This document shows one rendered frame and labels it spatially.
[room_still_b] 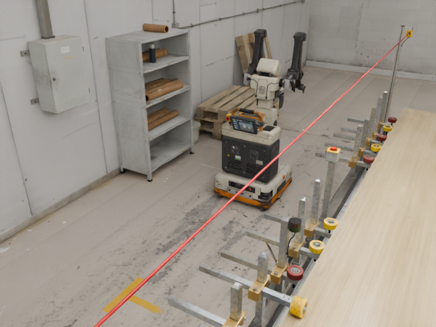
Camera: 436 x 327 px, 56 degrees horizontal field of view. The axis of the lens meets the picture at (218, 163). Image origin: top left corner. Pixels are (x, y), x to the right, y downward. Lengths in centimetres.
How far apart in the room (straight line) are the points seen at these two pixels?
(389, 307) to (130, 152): 343
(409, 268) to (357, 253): 25
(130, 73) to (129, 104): 35
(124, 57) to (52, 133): 103
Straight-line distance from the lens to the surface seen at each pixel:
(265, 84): 414
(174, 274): 345
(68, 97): 397
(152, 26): 479
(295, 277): 210
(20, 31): 393
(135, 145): 467
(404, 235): 254
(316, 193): 247
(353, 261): 225
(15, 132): 399
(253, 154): 404
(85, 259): 375
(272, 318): 218
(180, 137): 542
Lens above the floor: 227
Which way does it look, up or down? 26 degrees down
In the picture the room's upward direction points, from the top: straight up
